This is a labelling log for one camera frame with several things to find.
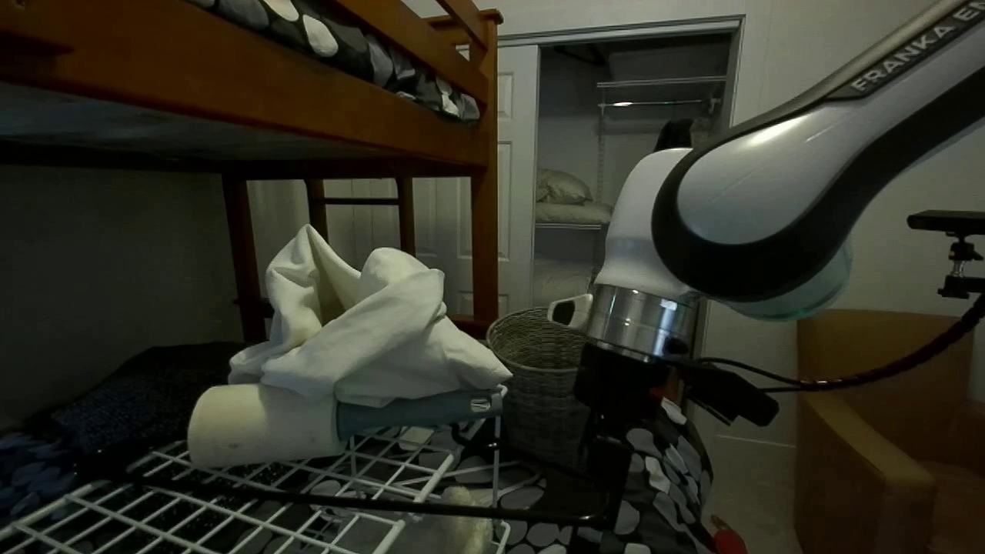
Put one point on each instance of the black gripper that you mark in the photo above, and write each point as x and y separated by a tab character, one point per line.
630	388

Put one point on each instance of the white teddy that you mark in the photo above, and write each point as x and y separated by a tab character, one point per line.
458	524

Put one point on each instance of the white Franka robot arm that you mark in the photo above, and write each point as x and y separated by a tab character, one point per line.
780	193

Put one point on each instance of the gray wicker basket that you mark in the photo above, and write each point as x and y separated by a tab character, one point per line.
544	388

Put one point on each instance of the black duvet with gray dots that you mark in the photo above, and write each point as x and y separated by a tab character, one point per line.
657	482

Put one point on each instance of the small red object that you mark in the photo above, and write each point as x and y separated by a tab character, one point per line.
727	536

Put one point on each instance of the pillow on closet shelf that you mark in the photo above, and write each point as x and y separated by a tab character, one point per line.
561	187

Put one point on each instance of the brown cardboard box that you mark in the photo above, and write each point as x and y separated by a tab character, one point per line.
881	440

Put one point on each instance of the white crumpled cloth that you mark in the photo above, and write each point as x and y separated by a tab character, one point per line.
359	326

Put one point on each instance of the white rolled cylinder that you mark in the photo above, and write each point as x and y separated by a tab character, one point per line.
264	421

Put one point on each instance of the dotted bedding of bunk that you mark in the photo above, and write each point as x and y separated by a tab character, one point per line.
359	47

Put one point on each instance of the dark blue blanket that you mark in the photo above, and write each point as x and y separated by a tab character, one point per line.
113	420

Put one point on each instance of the black camera on tripod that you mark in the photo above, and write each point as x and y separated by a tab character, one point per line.
954	251

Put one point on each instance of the wooden bunk bed frame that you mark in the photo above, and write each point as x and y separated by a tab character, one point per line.
308	94

